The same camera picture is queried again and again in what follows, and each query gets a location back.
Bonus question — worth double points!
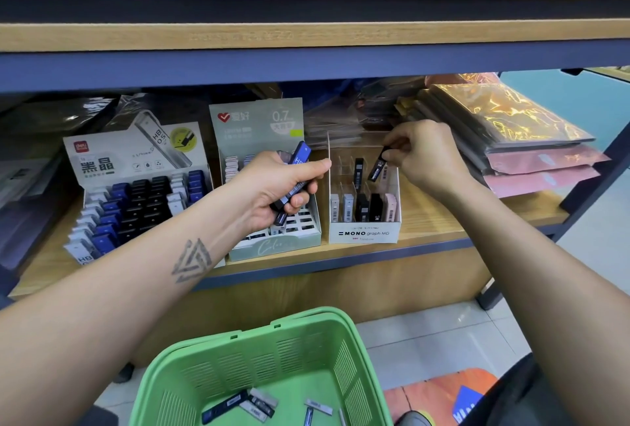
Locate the pile of lead cases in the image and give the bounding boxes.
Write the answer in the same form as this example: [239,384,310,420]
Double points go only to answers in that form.
[199,386,348,426]

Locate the colourful printed mat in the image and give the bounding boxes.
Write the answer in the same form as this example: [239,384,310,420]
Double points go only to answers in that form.
[384,368,499,426]

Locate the person's left forearm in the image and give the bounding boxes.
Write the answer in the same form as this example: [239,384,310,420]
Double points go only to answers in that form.
[0,204,262,426]

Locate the green plastic basket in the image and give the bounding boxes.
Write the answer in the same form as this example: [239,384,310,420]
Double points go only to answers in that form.
[129,307,394,426]

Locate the person's right hand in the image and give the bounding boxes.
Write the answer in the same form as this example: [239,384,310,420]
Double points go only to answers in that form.
[382,120,472,204]

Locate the person's left hand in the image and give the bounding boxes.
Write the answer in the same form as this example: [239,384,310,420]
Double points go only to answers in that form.
[231,150,334,235]

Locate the person's right forearm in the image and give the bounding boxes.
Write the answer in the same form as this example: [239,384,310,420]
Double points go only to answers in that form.
[443,173,630,426]

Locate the dark plastic-wrapped packs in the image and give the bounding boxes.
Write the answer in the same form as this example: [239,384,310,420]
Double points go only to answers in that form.
[305,72,612,198]

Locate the grey sneaker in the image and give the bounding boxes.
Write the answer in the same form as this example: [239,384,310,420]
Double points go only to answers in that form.
[394,410,436,426]

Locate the white display box red label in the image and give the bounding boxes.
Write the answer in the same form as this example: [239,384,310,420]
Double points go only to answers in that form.
[63,110,226,267]

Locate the stack of wrapped paper packs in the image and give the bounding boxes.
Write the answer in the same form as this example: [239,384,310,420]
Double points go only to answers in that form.
[0,96,114,284]

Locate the pale green display box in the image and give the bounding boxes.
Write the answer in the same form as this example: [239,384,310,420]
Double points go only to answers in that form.
[209,98,323,263]

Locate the clear plastic display box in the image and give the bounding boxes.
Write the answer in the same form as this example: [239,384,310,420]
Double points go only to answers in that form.
[327,130,403,245]

